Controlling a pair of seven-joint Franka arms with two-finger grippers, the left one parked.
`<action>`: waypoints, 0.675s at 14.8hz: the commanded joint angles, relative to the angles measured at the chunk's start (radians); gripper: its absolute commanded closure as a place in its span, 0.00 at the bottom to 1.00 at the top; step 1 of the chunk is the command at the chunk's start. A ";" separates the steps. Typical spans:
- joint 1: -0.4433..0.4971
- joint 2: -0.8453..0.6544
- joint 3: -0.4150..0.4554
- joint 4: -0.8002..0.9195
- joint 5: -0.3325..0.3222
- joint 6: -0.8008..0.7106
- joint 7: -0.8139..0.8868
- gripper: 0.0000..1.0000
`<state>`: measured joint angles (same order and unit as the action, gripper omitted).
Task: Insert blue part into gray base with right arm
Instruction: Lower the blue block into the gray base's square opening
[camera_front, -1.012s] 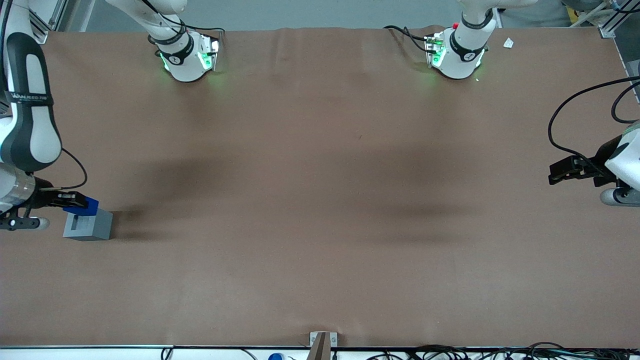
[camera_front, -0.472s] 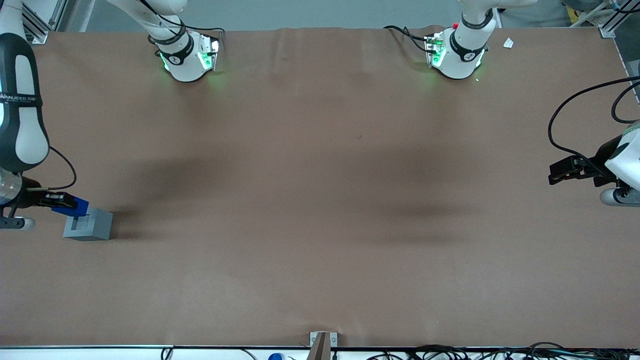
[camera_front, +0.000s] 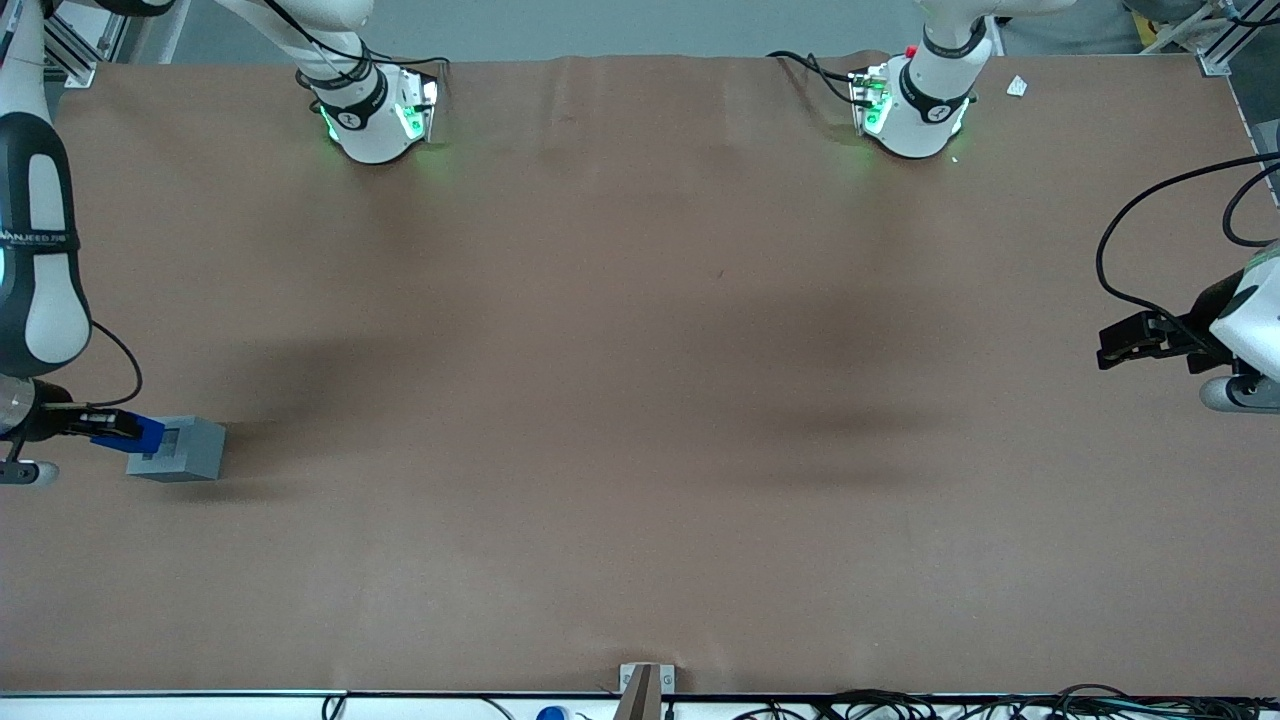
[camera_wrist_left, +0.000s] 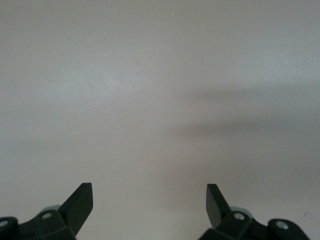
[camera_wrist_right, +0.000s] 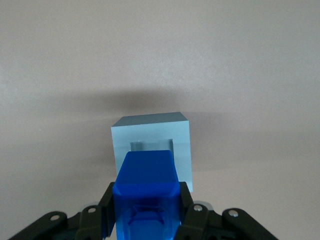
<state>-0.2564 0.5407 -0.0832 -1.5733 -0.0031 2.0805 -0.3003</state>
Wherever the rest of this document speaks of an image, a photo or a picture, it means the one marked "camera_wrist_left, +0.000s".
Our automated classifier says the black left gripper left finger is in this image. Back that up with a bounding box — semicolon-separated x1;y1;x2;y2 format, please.
17;182;94;240

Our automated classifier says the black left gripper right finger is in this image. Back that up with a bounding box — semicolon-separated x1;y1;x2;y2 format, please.
198;183;270;240

